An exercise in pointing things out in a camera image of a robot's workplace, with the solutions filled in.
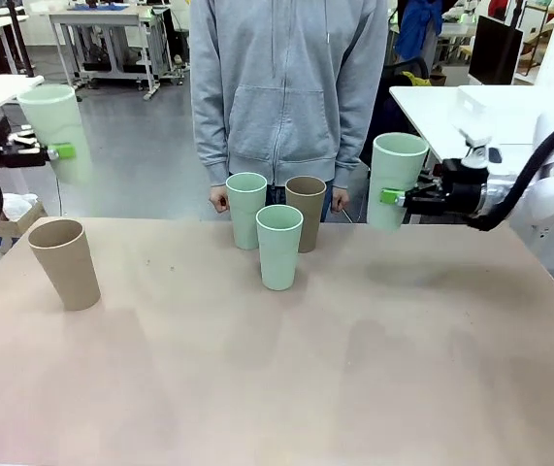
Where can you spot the person's right forearm grey sleeve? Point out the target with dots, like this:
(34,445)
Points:
(211,145)

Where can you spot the black computer monitor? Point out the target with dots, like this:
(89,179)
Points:
(492,53)

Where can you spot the grey metal desk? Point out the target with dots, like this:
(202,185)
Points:
(97,17)

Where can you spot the black office chair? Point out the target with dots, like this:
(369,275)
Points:
(402,73)

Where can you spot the white side table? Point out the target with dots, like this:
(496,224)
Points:
(427,111)

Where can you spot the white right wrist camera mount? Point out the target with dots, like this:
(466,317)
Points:
(475,150)

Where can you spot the person's left forearm grey sleeve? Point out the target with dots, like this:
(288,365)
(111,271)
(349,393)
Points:
(354,145)

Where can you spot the white crumpled paper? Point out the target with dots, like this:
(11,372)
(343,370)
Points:
(17,206)

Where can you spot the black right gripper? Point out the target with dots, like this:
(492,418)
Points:
(466,194)

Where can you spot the person's left hand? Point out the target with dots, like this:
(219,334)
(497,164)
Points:
(341,200)

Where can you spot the person in grey hoodie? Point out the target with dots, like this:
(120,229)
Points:
(281,121)

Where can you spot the brown plastic cup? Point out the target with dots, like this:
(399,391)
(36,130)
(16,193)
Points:
(311,213)
(65,272)

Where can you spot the blue jacket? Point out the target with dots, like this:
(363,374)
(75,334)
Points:
(417,29)

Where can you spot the light green plastic cup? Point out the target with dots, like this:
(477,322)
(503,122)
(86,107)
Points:
(246,218)
(58,121)
(279,252)
(395,165)

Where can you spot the cardboard box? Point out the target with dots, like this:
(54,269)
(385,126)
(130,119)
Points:
(14,233)

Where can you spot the person's right hand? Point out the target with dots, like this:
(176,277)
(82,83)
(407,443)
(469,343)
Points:
(218,199)

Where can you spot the white plastic basket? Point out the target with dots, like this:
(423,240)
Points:
(499,111)

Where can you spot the black tripod pole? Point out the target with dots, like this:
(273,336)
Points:
(18,43)

